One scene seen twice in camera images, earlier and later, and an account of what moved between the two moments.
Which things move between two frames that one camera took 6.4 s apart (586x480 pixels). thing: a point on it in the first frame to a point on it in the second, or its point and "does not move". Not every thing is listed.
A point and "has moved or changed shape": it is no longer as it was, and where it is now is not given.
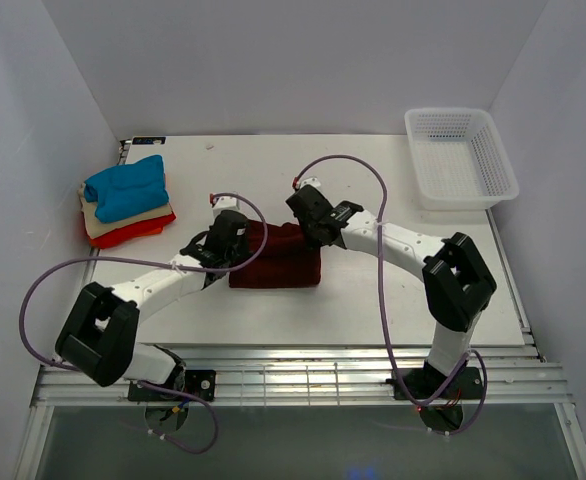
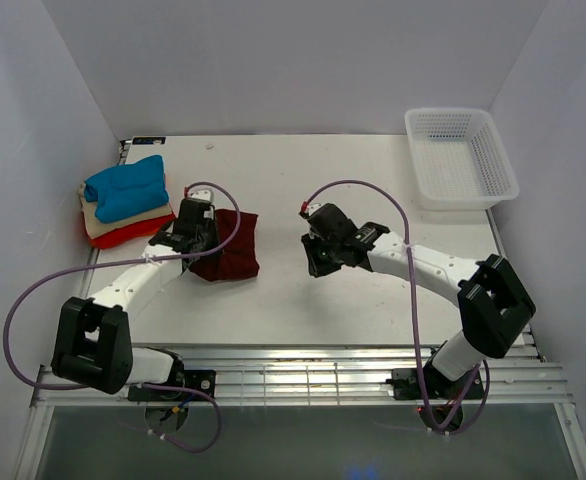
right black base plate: [424, 383] does not move
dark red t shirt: [289, 261] has moved or changed shape
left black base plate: [199, 383] does not move
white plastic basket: [461, 162] does not move
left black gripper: [243, 251] to [212, 227]
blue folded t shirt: [127, 189] does not move
